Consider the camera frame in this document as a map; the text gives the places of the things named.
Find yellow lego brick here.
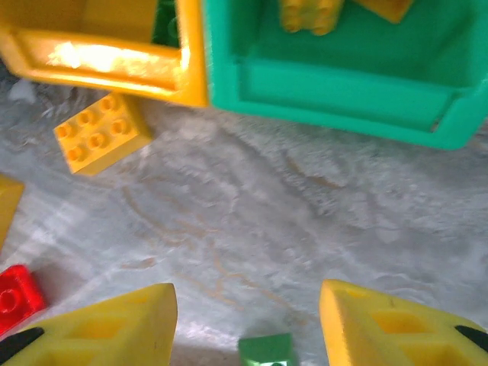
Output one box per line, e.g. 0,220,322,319
352,0,415,24
0,174,26,252
280,0,342,36
53,92,154,176

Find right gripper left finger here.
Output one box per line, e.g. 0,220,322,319
0,282,178,366

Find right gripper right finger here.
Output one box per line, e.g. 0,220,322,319
318,279,488,366

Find red lego brick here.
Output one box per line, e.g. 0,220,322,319
0,264,47,336

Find green plastic bin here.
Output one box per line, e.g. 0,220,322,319
204,0,488,152

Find green lego brick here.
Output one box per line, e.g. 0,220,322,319
151,0,182,49
238,332,298,366

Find yellow plastic bin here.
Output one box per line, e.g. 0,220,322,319
0,0,210,108

